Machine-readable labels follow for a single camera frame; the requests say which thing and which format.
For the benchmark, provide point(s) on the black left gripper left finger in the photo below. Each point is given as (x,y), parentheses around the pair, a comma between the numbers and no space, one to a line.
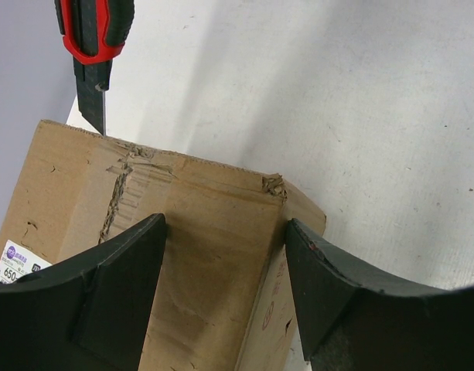
(88,312)

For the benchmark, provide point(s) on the brown cardboard express box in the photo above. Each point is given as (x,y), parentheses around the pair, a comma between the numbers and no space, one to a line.
(224,299)

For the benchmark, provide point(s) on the red black utility knife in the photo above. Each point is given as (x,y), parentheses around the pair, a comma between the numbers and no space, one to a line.
(94,32)

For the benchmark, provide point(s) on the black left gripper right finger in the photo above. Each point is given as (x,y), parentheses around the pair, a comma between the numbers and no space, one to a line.
(352,315)

